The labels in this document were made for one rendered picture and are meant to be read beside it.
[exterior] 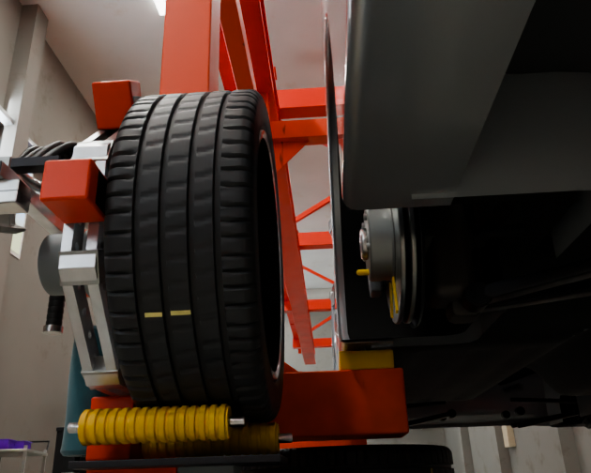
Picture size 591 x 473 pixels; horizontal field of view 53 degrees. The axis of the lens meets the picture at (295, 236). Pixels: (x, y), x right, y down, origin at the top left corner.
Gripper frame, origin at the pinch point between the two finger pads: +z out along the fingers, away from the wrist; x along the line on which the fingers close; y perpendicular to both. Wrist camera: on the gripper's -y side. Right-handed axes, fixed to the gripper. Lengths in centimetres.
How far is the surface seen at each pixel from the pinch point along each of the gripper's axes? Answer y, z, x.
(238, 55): 79, 40, 204
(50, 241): 2.2, 10.2, -14.7
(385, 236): 19, 73, -31
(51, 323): -19.0, 10.5, -1.6
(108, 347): -8.4, 28.1, -39.4
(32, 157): 18.8, 6.7, -23.3
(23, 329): -253, -154, 633
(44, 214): 6.3, 6.6, -8.0
